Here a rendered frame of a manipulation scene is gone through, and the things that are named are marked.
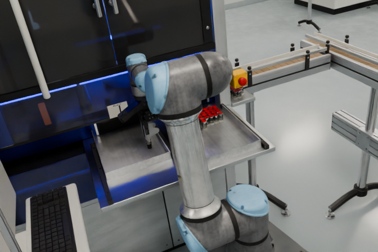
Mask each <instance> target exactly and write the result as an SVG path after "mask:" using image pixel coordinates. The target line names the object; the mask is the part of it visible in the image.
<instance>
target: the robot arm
mask: <svg viewBox="0 0 378 252"><path fill-rule="evenodd" d="M125 60H126V67H127V70H128V75H129V80H130V85H131V89H132V93H133V97H134V99H135V100H134V101H133V102H132V103H131V104H130V105H129V106H127V107H126V108H125V109H124V110H123V111H122V112H120V113H119V114H118V118H119V120H120V121H121V122H122V123H125V122H126V121H127V120H129V119H130V118H131V117H132V116H133V115H134V114H136V113H137V115H138V118H139V122H140V125H141V128H142V132H143V135H144V137H145V139H146V140H147V141H148V142H150V137H152V136H153V135H155V134H157V133H158V132H159V128H155V126H156V124H155V123H151V122H150V121H155V120H161V121H162V122H164V123H165V125H166V129H167V132H168V137H169V142H170V146H171V150H172V154H173V159H174V164H175V168H176V172H177V177H178V181H179V186H180V189H181V194H182V199H183V203H182V204H181V205H180V208H179V210H180V214H181V215H178V216H177V217H176V218H175V221H176V223H177V226H178V229H179V231H180V233H181V235H182V237H183V239H184V241H185V243H186V245H187V247H188V249H189V251H190V252H209V251H211V250H213V249H215V248H218V247H220V246H222V245H226V252H275V243H274V241H273V238H272V236H271V234H270V232H269V205H268V198H267V196H266V194H265V193H264V192H263V191H262V190H261V189H259V188H257V187H255V186H251V185H250V184H238V185H235V186H233V187H231V188H230V189H229V191H228V192H227V195H226V198H225V199H223V200H220V199H219V198H218V197H217V196H215V195H214V193H213V188H212V182H211V179H210V173H209V168H208V162H207V159H206V153H205V148H204V143H203V137H202V134H201V128H200V123H199V117H198V116H199V114H200V113H201V112H202V110H203V107H202V103H201V100H204V99H207V98H210V97H214V96H216V95H218V94H220V93H221V92H223V91H224V90H225V89H226V88H227V87H228V85H229V84H230V82H231V80H232V76H233V67H232V64H231V62H230V60H229V59H228V58H227V57H226V56H225V55H223V54H222V53H219V52H212V51H209V52H200V53H197V54H194V55H189V56H186V57H181V58H177V59H174V60H170V61H162V62H161V63H159V64H156V65H152V66H150V67H148V66H147V61H146V57H145V55H144V54H142V53H135V54H132V55H129V56H127V58H126V59H125Z"/></svg>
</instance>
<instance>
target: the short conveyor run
mask: <svg viewBox="0 0 378 252"><path fill-rule="evenodd" d="M294 45H295V44H294V43H292V44H291V46H292V47H291V48H290V52H288V53H284V54H281V55H277V56H273V57H270V58H266V59H263V60H259V61H255V62H251V63H249V64H245V65H241V66H239V62H238V61H239V59H238V58H235V61H236V63H235V67H233V69H235V68H239V67H241V68H242V69H244V70H245V71H247V85H246V86H243V89H245V90H247V91H248V92H249V93H253V92H257V91H260V90H263V89H266V88H270V87H273V86H277V85H279V84H283V83H287V82H290V81H292V80H296V79H300V78H303V77H307V76H309V75H313V74H316V73H320V72H322V71H326V70H330V66H331V54H326V53H324V52H323V51H327V47H324V48H320V49H317V48H319V47H320V45H319V44H317V45H314V46H310V47H306V48H302V49H299V50H296V51H295V47H293V46H294Z"/></svg>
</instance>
